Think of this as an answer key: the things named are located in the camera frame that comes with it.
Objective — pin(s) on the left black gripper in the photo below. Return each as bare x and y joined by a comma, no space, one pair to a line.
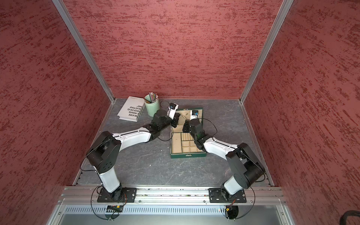
175,119

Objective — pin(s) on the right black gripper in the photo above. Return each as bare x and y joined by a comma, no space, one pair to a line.
187,124

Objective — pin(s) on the green jewelry box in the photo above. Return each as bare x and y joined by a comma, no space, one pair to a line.
182,144

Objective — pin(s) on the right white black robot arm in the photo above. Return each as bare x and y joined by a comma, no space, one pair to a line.
244,164

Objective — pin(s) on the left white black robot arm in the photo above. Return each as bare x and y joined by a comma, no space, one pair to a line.
103,154

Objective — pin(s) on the mint green pencil cup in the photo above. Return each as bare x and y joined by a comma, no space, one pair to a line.
152,104

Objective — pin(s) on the coloured pencils bundle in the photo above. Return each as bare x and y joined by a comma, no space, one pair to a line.
153,97

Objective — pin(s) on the white book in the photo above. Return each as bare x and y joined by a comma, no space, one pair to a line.
132,109

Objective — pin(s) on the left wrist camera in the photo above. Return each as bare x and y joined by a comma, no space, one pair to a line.
172,109

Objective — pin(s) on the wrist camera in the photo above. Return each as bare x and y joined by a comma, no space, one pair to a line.
194,114
172,109

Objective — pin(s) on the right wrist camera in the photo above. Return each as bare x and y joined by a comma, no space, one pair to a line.
194,114

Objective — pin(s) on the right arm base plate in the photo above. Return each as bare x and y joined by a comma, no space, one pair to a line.
219,195

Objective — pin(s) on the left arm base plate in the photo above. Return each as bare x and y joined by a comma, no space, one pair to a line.
123,194

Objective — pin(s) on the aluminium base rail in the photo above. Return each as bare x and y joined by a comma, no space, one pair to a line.
173,195

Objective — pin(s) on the left aluminium corner post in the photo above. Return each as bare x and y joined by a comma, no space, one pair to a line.
65,15

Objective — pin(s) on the aluminium corner post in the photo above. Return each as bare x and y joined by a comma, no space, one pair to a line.
282,13
65,15

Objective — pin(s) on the right aluminium corner post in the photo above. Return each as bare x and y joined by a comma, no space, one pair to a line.
282,13

